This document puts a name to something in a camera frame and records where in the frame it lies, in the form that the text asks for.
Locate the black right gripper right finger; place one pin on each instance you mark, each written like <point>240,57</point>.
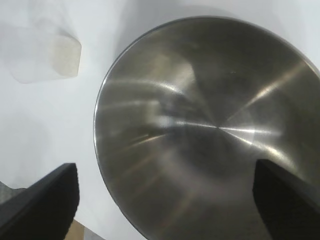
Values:
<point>290,207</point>

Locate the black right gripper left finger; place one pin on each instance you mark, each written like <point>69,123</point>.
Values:
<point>42,210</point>

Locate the stainless steel mixing bowl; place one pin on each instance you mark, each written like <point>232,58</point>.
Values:
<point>212,130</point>

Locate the translucent plastic measuring cup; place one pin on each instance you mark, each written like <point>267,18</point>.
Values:
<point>37,55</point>

